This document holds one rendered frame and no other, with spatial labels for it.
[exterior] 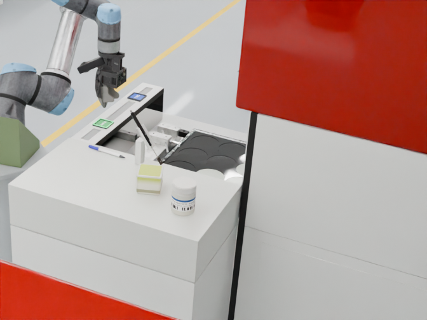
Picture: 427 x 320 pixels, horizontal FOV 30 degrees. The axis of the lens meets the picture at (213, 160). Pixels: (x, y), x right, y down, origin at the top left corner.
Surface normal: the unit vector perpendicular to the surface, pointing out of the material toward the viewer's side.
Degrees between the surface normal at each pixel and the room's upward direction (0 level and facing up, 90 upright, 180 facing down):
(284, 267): 90
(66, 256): 90
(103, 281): 90
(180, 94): 0
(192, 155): 0
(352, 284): 90
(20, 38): 0
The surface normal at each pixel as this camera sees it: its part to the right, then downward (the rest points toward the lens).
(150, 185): -0.04, 0.48
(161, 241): -0.38, 0.43
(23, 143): 0.97, 0.18
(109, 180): 0.07, -0.87
